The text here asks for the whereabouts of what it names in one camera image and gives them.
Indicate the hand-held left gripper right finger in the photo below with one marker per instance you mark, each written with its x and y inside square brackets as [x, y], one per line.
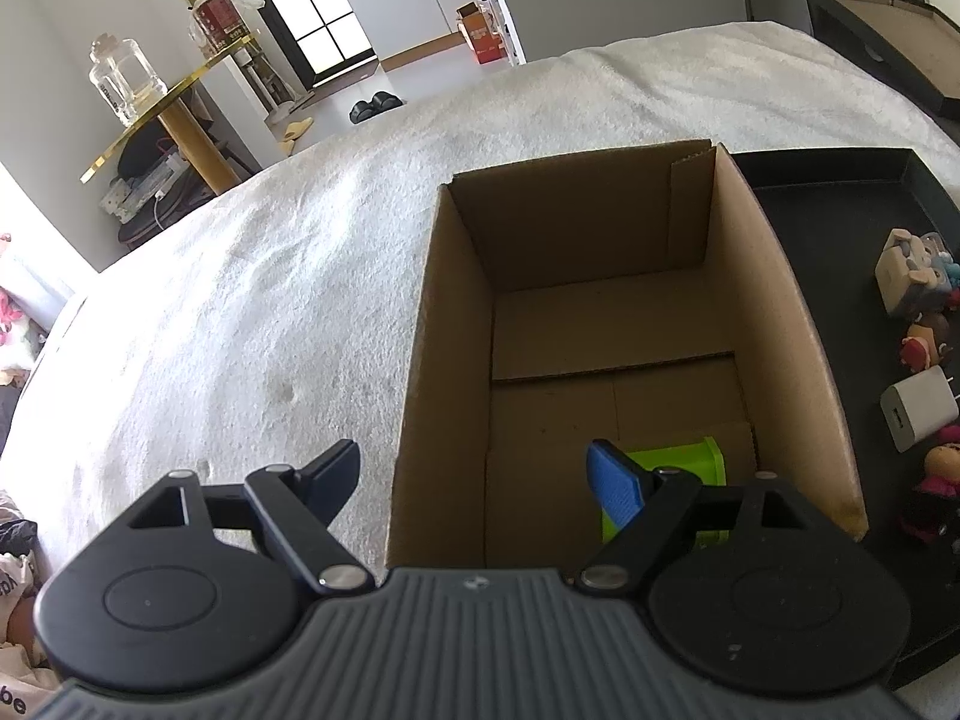
[615, 484]

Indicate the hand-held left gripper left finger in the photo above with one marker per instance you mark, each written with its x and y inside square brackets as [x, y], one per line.
[334, 476]

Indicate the green plastic block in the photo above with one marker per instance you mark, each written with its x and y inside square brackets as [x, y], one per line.
[682, 465]

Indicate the white charger plug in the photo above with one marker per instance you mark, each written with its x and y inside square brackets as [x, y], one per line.
[919, 405]

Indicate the black shallow tray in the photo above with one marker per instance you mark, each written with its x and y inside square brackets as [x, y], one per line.
[825, 240]

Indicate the brown-haired red figurine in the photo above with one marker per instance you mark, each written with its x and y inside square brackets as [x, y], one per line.
[924, 345]

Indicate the pale cube toy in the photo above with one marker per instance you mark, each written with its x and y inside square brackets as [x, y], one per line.
[904, 274]

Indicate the white fluffy blanket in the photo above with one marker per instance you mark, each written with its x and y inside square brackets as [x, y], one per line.
[262, 277]

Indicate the pink-clothed doll figure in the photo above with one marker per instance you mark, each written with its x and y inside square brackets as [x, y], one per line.
[934, 495]

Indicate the dark bag under table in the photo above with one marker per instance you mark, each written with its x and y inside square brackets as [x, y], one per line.
[176, 199]

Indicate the yellow slipper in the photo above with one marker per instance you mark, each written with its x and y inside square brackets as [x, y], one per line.
[288, 136]
[301, 124]

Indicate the white power strip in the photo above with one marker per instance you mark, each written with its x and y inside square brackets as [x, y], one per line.
[139, 187]

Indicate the white printed cloth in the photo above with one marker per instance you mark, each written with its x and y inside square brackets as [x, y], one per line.
[19, 645]

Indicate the pink plush toy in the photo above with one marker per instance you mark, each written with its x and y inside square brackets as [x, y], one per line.
[13, 307]

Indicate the gold round side table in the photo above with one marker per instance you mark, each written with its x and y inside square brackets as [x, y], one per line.
[191, 127]

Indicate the brown doormat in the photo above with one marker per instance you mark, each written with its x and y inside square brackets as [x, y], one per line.
[341, 81]

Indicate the small blue figurine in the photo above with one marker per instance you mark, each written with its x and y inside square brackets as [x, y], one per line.
[951, 271]

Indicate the white small appliance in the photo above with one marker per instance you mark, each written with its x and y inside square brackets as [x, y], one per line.
[271, 82]

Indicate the clear glass jar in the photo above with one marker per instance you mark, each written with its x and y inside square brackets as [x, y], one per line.
[124, 79]

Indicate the orange cardboard box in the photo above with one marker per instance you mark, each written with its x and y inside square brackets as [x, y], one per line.
[480, 34]

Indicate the black framed glass door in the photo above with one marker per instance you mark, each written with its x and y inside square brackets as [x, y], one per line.
[315, 7]

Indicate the red tin in plastic bag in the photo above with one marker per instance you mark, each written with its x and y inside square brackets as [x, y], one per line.
[217, 19]

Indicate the white low cabinet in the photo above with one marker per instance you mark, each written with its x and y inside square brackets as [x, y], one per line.
[397, 7]

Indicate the black lid with cardboard insert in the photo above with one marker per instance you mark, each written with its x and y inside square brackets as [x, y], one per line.
[907, 37]

